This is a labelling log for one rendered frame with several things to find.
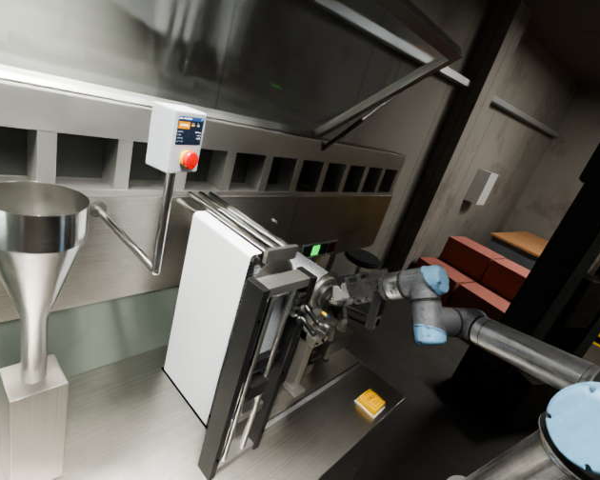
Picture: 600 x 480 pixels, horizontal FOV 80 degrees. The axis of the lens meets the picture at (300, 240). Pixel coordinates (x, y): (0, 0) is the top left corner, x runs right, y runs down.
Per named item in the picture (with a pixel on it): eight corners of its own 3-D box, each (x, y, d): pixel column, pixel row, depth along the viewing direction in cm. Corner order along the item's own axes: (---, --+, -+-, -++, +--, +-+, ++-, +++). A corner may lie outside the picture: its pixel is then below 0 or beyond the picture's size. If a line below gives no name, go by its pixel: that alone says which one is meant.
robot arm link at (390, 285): (413, 295, 98) (399, 302, 92) (398, 297, 101) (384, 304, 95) (406, 269, 99) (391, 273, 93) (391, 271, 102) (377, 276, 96)
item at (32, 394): (-3, 521, 68) (-12, 259, 48) (-18, 462, 76) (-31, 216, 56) (79, 477, 79) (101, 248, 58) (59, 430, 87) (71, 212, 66)
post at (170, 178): (152, 272, 67) (170, 170, 60) (149, 269, 68) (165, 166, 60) (161, 271, 68) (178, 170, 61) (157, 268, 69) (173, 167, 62)
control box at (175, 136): (173, 177, 56) (184, 112, 53) (144, 164, 58) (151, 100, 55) (204, 175, 62) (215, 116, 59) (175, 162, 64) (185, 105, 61)
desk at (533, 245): (548, 297, 577) (576, 252, 548) (515, 311, 481) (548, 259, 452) (502, 272, 627) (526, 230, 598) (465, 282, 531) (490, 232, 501)
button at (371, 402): (372, 416, 119) (375, 410, 118) (356, 401, 123) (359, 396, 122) (383, 407, 124) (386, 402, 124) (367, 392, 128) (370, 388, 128)
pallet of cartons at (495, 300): (434, 281, 500) (458, 232, 473) (527, 339, 416) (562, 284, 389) (397, 289, 440) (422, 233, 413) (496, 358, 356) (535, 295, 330)
